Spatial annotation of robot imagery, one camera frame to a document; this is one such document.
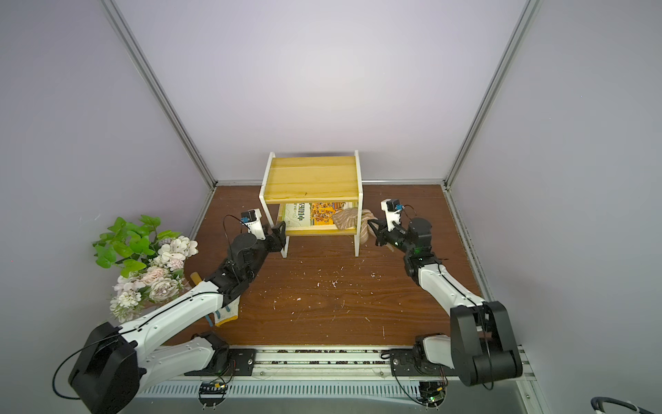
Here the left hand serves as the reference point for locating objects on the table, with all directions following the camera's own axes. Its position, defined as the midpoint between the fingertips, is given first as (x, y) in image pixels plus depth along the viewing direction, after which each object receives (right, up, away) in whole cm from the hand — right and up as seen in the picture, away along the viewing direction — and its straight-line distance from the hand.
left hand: (278, 223), depth 80 cm
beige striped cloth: (+22, +1, +1) cm, 23 cm away
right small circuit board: (+46, -48, -9) cm, 67 cm away
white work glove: (-17, -29, +1) cm, 34 cm away
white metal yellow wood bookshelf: (+11, +13, -5) cm, 18 cm away
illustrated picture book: (+10, +2, +7) cm, 13 cm away
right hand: (+31, +3, +1) cm, 31 cm away
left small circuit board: (-17, -49, -8) cm, 52 cm away
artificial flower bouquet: (-28, -9, -16) cm, 34 cm away
